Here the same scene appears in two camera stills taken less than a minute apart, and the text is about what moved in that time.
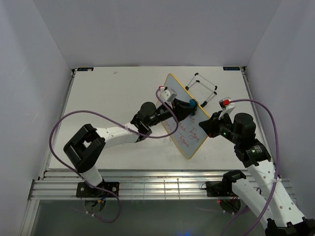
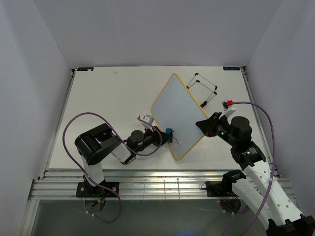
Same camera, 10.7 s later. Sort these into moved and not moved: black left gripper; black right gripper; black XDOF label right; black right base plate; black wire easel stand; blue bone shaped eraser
Moved: black left gripper; blue bone shaped eraser
Not moved: black right gripper; black wire easel stand; black XDOF label right; black right base plate
